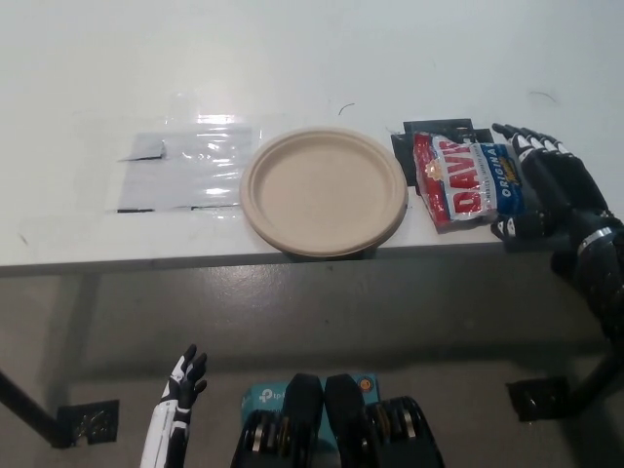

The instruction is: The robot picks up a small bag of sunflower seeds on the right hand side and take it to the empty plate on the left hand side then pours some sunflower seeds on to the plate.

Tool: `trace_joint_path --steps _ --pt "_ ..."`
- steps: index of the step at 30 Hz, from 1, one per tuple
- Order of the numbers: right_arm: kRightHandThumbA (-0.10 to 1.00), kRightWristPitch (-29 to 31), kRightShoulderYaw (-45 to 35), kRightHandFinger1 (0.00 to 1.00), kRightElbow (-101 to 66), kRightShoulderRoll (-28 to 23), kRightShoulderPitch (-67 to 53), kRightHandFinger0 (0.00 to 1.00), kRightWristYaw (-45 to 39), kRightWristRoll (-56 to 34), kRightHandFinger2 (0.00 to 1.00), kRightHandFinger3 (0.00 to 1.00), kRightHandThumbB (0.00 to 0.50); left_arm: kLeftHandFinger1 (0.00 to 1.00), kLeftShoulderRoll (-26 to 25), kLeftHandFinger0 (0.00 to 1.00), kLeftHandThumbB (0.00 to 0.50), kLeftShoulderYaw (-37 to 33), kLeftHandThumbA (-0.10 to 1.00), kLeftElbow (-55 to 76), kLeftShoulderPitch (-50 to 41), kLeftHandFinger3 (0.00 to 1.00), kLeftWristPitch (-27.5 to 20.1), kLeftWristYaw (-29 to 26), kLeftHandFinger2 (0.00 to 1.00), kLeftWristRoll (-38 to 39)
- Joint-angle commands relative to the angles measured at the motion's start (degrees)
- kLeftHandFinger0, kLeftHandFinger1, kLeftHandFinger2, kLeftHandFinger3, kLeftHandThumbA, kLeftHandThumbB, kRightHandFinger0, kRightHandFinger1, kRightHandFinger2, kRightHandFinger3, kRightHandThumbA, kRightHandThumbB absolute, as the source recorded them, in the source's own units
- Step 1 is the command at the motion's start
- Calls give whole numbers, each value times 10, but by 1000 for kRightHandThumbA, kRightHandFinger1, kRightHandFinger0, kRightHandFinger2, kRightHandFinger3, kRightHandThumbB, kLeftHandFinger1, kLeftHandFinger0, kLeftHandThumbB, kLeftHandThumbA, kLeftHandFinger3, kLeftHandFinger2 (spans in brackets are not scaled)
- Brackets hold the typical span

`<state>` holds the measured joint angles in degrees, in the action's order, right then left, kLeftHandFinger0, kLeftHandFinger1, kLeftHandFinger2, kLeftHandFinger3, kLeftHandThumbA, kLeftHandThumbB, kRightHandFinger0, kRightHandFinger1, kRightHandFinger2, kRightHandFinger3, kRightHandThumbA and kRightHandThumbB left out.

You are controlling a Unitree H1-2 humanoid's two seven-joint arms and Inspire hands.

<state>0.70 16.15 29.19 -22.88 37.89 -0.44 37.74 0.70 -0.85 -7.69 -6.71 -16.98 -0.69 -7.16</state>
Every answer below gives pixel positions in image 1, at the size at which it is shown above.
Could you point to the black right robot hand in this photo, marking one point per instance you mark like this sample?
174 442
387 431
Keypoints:
560 185

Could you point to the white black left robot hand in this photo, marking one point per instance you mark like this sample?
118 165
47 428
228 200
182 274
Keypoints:
168 424

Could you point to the clear plastic taped grey sheet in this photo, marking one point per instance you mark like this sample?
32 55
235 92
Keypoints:
185 180

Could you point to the beige paper plate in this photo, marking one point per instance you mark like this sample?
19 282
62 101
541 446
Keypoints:
322 190

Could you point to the black tape patch under bag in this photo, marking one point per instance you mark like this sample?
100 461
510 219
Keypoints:
403 156

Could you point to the black slanted table leg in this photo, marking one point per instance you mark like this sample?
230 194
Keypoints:
24 409
592 385

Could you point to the teal cardboard box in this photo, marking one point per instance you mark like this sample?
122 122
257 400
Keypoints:
263 395

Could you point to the red blue sunflower seed bag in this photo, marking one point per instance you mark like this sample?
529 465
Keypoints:
453 195

